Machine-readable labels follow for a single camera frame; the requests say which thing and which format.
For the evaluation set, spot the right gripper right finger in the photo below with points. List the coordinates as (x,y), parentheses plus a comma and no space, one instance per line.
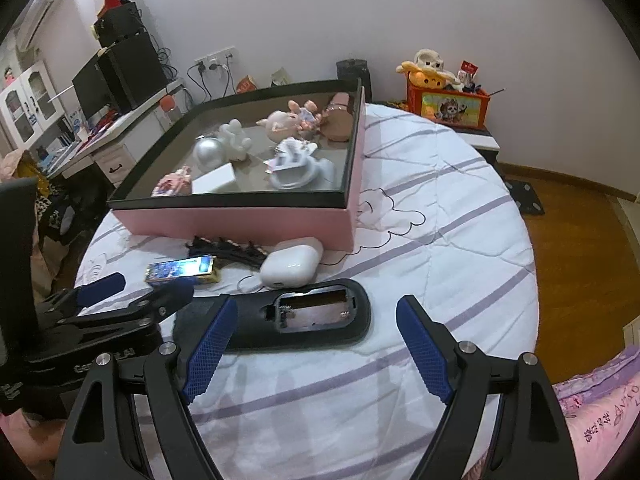
(530,439)

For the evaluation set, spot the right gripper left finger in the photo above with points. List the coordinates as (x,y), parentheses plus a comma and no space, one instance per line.
(102,438)

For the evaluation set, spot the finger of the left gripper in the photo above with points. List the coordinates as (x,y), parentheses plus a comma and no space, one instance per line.
(70,301)
(151,308)

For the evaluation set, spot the pink block donut toy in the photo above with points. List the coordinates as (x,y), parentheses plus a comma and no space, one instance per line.
(178,182)

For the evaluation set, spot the white power adapter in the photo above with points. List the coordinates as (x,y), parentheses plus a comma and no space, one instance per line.
(220,180)

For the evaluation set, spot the white earbuds case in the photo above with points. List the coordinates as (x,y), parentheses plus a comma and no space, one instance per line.
(292,263)

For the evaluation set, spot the black remote control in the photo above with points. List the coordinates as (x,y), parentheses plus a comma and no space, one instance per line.
(327,314)

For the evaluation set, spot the blue battery pack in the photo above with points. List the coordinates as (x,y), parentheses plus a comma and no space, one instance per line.
(197,270)

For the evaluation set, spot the pink printed bedding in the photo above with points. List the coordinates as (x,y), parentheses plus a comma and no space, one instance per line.
(600,409)

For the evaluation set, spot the black hair clip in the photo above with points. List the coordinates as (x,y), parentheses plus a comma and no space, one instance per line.
(228,251)

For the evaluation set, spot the black office chair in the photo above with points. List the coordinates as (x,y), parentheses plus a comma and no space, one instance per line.
(22,329)

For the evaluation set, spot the pink jacket on chair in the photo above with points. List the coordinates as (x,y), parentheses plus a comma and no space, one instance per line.
(20,164)

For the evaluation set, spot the white desk with drawers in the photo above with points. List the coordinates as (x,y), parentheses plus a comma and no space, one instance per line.
(116,151)

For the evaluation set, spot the silver pearl ball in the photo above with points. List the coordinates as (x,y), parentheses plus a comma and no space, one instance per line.
(209,153)

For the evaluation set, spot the pink box black rim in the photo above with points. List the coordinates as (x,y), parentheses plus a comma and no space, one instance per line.
(257,212)

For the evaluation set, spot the white ceramic figurine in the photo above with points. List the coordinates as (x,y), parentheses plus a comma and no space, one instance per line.
(236,143)

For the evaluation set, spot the bottle with orange cap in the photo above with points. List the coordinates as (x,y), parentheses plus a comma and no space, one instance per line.
(170,108)

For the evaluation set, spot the white glass door cabinet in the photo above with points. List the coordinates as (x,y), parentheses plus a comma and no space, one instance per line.
(29,107)

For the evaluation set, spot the pink pig figurine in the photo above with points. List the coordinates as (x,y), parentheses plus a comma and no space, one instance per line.
(299,122)

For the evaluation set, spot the black computer monitor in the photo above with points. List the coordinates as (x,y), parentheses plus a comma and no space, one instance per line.
(91,89)

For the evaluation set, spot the black computer tower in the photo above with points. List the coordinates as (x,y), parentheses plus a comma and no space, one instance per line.
(132,72)

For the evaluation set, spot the orange snack bag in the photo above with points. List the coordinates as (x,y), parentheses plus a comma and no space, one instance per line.
(246,84)

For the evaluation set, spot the white striped quilted tablecloth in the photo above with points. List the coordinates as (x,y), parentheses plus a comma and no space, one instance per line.
(354,275)

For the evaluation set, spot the rose gold cylinder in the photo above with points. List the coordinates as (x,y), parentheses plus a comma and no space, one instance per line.
(336,118)

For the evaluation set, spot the blue white snack bag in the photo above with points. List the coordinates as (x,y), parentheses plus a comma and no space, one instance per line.
(280,78)

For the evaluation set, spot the white air conditioner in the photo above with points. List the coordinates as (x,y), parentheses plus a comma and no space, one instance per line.
(30,22)

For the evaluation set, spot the black box on tower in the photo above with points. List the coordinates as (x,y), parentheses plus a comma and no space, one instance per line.
(118,24)

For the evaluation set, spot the black kettle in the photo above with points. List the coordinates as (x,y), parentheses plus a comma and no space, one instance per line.
(356,68)

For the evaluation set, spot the red paper triangle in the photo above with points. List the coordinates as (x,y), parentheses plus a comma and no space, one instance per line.
(102,6)

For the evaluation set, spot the orange toy box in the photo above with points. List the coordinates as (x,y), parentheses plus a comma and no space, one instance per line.
(449,107)

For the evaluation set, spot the yellow plush toy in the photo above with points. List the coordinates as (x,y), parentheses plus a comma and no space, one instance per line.
(423,77)

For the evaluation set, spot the white plush toy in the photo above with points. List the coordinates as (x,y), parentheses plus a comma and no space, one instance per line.
(430,58)

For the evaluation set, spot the white wall power strip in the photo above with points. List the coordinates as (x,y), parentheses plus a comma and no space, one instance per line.
(223,57)

